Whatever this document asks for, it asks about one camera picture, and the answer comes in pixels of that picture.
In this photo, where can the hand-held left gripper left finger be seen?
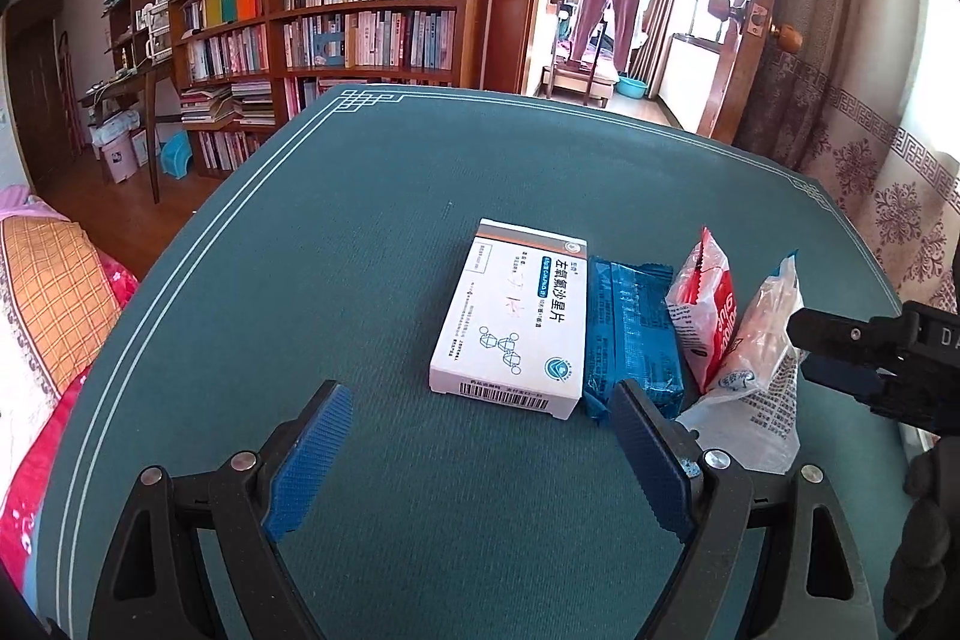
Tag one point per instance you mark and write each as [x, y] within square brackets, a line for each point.
[311, 452]

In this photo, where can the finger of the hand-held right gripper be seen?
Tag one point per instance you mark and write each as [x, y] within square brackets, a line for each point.
[840, 331]
[836, 374]

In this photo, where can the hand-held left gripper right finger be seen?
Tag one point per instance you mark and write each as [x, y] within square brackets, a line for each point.
[649, 452]

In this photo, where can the blue foil packet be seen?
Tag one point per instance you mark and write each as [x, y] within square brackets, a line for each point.
[630, 340]

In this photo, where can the white medicine box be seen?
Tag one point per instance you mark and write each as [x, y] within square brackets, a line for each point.
[510, 310]

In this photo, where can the person's right hand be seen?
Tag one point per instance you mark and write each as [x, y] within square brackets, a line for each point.
[926, 535]

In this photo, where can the red and white packet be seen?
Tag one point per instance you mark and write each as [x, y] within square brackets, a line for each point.
[709, 310]

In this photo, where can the patterned beige curtain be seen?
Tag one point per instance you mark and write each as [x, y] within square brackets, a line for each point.
[862, 145]

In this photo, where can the orange plaid blanket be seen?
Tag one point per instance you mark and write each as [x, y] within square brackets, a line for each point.
[52, 295]

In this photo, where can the blue plastic basin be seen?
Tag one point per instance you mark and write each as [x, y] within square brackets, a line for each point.
[632, 87]

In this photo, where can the blue plastic stool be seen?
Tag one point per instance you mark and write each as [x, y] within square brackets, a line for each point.
[177, 154]

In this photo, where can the white storage bin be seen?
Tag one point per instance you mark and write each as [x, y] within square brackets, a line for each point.
[120, 149]

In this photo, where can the pile of stacked books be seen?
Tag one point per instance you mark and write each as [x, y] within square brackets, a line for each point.
[225, 104]

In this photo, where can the hanging pink pants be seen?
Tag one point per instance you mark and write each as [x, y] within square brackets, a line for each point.
[607, 3]

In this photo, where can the wooden side desk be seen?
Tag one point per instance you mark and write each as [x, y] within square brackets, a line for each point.
[142, 81]

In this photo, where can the small wooden shelf rack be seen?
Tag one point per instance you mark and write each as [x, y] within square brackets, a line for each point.
[135, 25]

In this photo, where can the wooden bookshelf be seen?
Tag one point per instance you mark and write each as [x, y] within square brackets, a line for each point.
[476, 10]

